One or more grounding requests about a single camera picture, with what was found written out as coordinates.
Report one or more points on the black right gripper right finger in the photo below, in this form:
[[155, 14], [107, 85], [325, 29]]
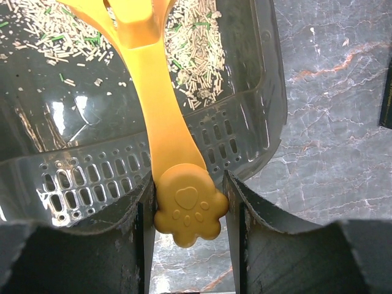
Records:
[[273, 251]]

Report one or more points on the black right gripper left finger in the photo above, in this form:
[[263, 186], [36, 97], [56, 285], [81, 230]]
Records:
[[108, 252]]

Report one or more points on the dark grey litter tray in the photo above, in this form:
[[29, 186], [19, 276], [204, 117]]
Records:
[[73, 136]]

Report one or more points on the yellow litter scoop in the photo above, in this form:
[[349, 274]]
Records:
[[189, 204]]

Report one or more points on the black box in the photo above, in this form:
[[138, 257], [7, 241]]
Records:
[[385, 119]]

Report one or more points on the grey cat litter pile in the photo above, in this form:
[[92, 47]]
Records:
[[193, 44]]

